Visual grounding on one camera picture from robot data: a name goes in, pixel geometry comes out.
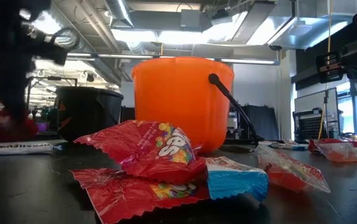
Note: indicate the black metal stand frame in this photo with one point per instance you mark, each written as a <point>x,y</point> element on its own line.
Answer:
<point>55,78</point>

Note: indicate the black pegboard rack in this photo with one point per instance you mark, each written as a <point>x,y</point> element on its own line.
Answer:
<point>313,127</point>

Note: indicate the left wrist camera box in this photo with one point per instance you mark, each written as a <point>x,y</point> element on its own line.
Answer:
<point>52,54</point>

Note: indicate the clear packet red candy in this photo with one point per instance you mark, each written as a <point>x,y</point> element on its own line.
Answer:
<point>285,179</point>

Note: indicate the clear packet orange candy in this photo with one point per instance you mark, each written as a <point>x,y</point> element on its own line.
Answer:
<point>340,154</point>

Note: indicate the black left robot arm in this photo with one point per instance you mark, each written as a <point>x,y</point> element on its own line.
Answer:
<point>3,18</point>

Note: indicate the orange pumpkin bucket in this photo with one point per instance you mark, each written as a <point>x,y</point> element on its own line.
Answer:
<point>178,102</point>

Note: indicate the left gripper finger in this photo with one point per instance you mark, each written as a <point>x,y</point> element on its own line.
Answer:
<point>8,99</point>

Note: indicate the black partition panel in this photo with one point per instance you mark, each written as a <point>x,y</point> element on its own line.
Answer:
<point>259,121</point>

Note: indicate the silver ventilation duct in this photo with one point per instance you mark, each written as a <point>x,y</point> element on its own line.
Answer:
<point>119,12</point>

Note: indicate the grey ceiling box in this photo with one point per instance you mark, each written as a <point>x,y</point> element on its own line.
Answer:
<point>190,18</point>

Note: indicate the red Skittles candy packet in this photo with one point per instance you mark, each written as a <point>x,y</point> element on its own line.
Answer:
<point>13,130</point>
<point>119,196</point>
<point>140,146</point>

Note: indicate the black pumpkin bucket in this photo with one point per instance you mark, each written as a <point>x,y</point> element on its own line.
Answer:
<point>84,112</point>

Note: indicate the long white candy bar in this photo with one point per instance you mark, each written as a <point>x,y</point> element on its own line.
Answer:
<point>13,148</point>

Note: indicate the small blue white candy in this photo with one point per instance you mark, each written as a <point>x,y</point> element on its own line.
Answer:
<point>58,147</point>

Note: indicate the purple cup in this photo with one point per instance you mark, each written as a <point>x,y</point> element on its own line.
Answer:
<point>42,126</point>

